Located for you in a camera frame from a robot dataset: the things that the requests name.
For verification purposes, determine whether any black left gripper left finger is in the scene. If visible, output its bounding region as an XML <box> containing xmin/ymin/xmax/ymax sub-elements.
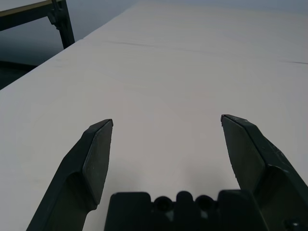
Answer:
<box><xmin>26</xmin><ymin>119</ymin><xmax>114</xmax><ymax>231</ymax></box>

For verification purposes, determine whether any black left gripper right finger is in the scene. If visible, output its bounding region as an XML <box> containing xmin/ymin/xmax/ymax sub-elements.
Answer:
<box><xmin>220</xmin><ymin>114</ymin><xmax>308</xmax><ymax>231</ymax></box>

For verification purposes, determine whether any thin black pole with clamp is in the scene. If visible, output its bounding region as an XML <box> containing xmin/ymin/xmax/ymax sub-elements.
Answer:
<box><xmin>49</xmin><ymin>0</ymin><xmax>64</xmax><ymax>31</ymax></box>

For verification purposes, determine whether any beige side table black frame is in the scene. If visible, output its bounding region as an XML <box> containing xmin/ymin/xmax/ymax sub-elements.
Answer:
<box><xmin>0</xmin><ymin>0</ymin><xmax>76</xmax><ymax>50</ymax></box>

